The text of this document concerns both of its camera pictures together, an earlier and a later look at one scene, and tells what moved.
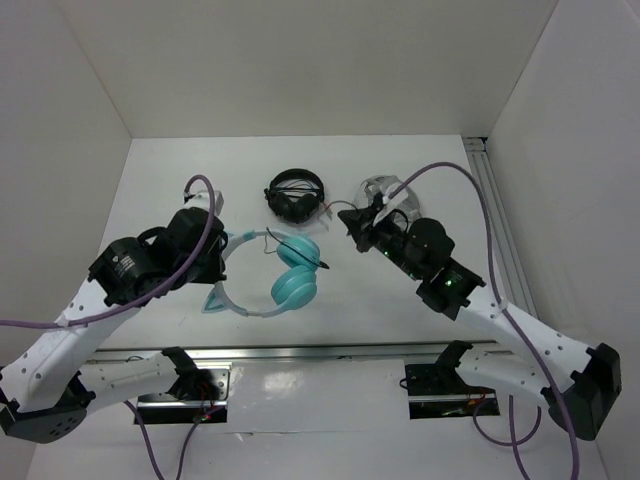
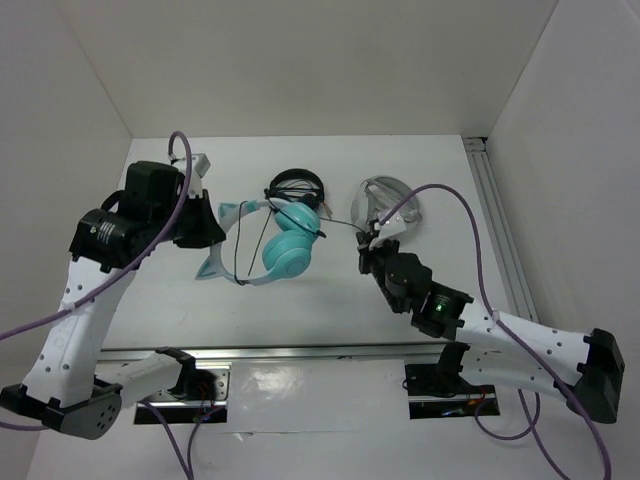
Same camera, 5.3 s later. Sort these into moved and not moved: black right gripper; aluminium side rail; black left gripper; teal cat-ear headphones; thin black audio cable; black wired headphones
Moved: teal cat-ear headphones; black left gripper; black right gripper; thin black audio cable
Not moved: black wired headphones; aluminium side rail
